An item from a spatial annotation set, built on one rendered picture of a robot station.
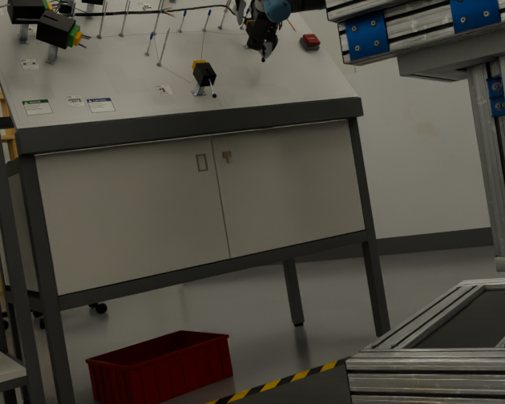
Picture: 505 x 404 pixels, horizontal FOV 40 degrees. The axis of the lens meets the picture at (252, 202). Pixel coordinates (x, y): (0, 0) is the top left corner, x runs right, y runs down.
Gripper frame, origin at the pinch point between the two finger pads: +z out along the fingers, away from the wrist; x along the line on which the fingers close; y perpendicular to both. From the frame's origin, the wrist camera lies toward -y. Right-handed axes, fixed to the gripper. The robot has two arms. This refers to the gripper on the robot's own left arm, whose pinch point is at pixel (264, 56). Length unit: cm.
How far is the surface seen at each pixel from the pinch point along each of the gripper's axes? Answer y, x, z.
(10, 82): -59, 53, -24
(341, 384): -86, -60, 32
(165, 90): -33.2, 19.4, -8.7
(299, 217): -38, -28, 29
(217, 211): -54, -6, 15
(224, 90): -20.4, 5.4, -1.7
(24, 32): -41, 61, -25
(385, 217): 118, -42, 246
